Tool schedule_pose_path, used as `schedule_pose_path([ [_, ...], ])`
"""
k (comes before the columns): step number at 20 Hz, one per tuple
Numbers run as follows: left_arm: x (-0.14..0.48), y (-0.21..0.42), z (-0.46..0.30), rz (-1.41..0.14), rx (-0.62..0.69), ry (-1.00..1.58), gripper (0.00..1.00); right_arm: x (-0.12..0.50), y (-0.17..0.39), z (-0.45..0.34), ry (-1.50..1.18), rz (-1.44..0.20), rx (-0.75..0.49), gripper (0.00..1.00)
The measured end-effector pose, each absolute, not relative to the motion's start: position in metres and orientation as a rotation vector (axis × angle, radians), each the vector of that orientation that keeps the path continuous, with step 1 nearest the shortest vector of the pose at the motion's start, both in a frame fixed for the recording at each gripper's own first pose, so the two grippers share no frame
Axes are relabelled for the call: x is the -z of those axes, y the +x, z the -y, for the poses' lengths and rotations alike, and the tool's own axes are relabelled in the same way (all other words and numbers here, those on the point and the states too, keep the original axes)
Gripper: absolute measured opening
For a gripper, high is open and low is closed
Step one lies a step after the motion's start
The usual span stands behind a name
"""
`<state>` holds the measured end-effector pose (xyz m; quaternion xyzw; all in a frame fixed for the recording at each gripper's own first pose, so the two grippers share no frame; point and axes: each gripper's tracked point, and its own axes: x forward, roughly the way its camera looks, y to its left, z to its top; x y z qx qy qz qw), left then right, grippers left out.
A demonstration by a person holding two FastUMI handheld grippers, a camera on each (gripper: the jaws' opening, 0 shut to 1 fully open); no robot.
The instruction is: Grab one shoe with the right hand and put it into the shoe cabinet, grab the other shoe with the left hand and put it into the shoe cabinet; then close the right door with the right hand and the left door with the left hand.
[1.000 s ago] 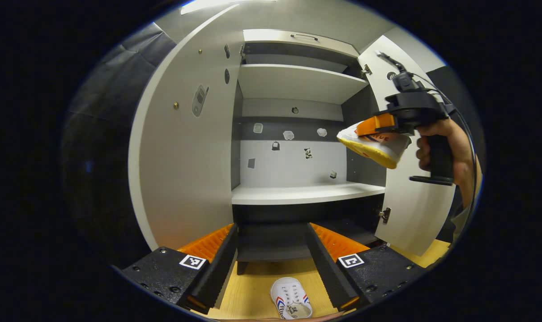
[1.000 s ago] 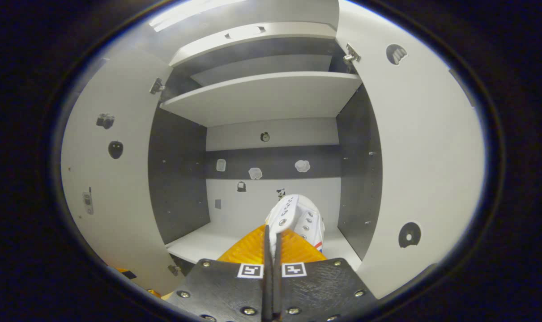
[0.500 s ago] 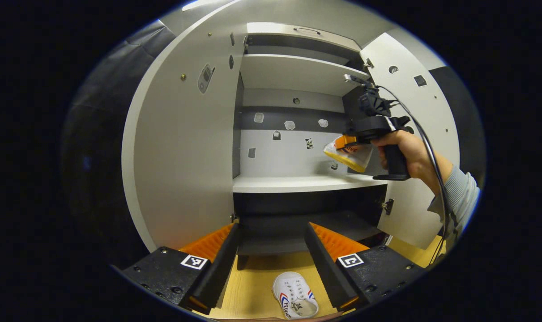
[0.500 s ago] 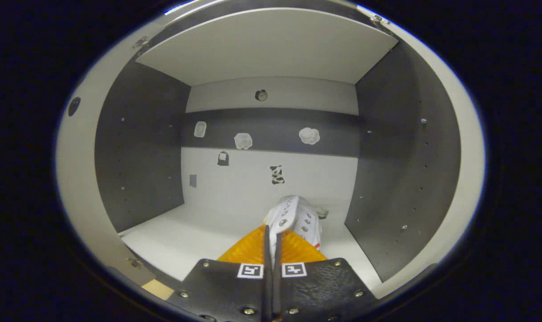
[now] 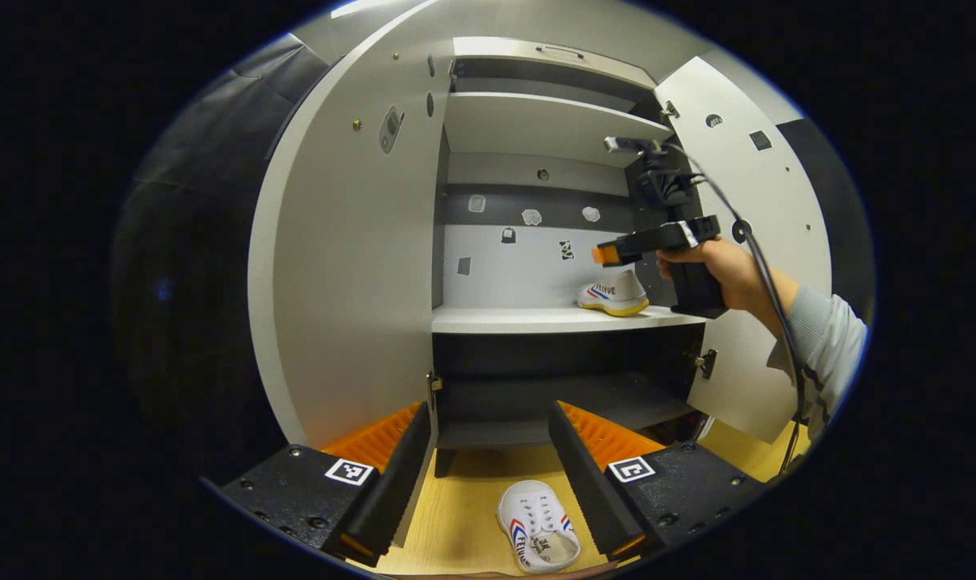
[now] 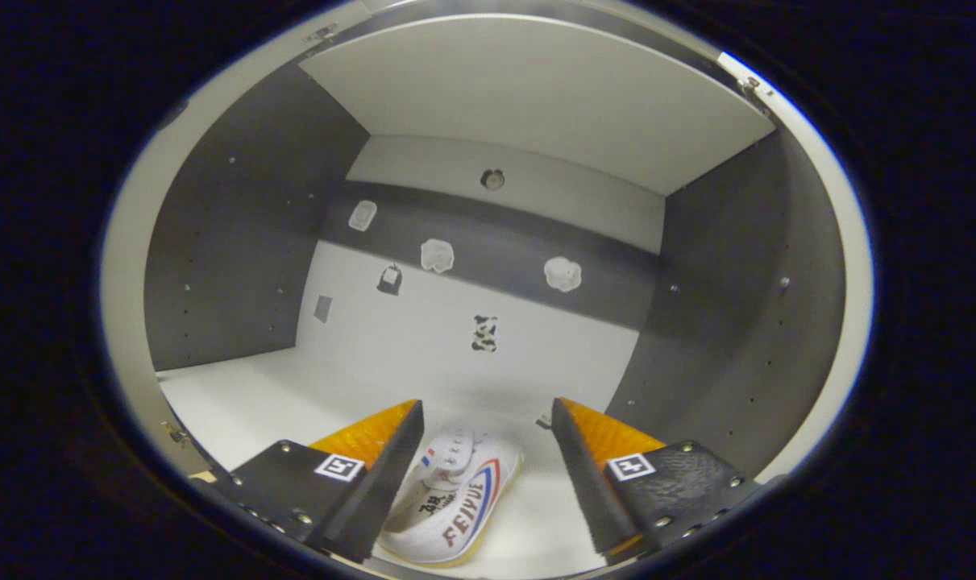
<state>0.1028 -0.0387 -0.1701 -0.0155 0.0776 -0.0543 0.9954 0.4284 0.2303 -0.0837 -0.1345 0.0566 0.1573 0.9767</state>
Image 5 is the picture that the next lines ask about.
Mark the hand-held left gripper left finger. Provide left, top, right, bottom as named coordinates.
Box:
left=218, top=401, right=436, bottom=567

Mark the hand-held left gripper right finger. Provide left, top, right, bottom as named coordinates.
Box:
left=546, top=400, right=772, bottom=562

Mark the white canvas shoe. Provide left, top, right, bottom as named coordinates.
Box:
left=497, top=480, right=582, bottom=574
left=576, top=270, right=650, bottom=317

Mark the white cabinet door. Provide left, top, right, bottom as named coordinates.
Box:
left=248, top=6, right=458, bottom=449
left=655, top=56, right=833, bottom=445

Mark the white grey shoe cabinet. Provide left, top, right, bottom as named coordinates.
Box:
left=431, top=36, right=710, bottom=452

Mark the white cabinet drawer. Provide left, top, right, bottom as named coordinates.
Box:
left=453, top=36, right=658, bottom=89

